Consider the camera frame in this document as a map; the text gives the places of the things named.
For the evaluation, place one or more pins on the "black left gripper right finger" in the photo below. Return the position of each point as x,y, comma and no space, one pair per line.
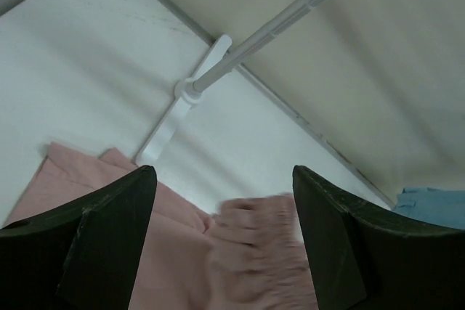
363,256

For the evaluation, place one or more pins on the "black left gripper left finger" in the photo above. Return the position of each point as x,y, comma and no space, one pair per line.
81,255

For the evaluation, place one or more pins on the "pink trousers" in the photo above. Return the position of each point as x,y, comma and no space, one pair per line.
248,255

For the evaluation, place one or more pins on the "light blue garment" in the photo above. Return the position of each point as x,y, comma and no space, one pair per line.
431,205

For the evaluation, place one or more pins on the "white clothes rack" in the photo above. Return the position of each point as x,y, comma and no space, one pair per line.
218,62

